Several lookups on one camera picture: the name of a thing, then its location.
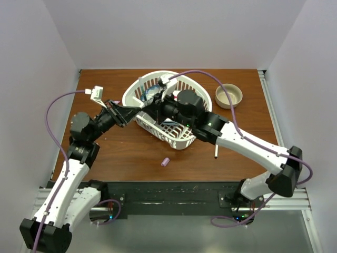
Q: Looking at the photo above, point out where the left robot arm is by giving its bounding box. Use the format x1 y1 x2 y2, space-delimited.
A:
19 100 142 252

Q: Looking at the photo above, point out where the beige ceramic bowl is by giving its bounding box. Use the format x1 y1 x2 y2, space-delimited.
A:
215 83 243 109

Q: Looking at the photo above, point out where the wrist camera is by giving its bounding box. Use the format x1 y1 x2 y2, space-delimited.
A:
85 85 106 108
158 74 178 102

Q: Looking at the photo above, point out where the white plastic dish basket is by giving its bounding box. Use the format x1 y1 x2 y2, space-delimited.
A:
122 70 212 150

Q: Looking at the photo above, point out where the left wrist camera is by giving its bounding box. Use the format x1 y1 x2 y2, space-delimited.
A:
85 85 106 108

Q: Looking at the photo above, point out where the purple highlighter cap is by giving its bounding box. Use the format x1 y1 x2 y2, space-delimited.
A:
161 158 170 167

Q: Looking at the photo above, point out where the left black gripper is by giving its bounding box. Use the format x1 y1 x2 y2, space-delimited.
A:
88 99 142 142

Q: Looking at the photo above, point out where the blue white patterned bowl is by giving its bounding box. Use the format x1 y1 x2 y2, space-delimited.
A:
141 85 161 102

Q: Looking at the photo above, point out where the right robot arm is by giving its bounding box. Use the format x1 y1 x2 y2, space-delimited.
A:
143 90 302 207

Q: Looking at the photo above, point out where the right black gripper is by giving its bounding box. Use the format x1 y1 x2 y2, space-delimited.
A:
144 88 195 129

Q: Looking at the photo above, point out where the white pen with black tip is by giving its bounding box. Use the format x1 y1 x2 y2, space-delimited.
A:
214 145 219 159

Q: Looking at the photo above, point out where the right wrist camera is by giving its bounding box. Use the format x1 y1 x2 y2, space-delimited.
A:
158 74 178 102

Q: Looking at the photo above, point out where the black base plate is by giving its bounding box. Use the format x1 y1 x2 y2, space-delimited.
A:
78 181 280 220

